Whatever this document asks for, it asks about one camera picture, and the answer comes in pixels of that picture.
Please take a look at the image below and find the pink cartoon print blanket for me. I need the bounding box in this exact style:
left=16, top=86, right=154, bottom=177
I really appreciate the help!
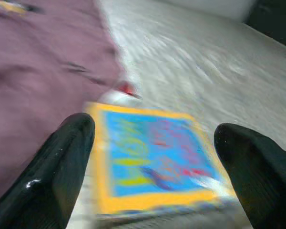
left=0, top=0, right=142, bottom=208

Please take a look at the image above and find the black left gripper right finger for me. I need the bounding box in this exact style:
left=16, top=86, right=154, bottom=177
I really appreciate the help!
left=214, top=123, right=286, bottom=229

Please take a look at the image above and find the black tufted headboard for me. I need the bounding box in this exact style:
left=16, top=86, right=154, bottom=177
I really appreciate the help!
left=242, top=0, right=286, bottom=47

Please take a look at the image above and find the blue yellow picture book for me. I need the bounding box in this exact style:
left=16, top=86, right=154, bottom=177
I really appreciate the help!
left=85, top=102, right=237, bottom=220

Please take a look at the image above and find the white quilted mattress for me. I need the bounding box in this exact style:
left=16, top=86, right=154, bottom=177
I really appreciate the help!
left=69, top=0, right=286, bottom=229

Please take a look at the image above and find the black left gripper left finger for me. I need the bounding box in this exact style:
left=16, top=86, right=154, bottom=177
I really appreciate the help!
left=0, top=113, right=96, bottom=229

